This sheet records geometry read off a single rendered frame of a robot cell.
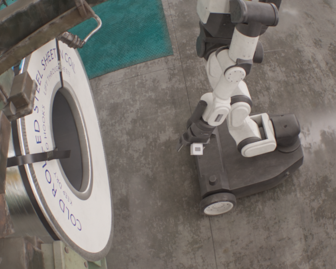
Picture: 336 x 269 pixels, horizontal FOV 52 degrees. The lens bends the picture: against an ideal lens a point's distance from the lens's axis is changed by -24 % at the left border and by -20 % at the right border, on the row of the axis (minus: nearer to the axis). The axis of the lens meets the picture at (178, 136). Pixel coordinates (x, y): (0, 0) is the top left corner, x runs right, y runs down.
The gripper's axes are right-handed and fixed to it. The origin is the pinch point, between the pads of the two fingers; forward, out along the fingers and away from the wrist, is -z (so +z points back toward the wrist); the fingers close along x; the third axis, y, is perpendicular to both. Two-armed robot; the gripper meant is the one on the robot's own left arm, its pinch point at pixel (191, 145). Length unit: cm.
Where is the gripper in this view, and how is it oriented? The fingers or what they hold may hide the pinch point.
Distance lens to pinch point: 182.8
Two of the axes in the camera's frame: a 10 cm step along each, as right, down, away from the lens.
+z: 3.2, -6.0, -7.3
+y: 2.0, 8.0, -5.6
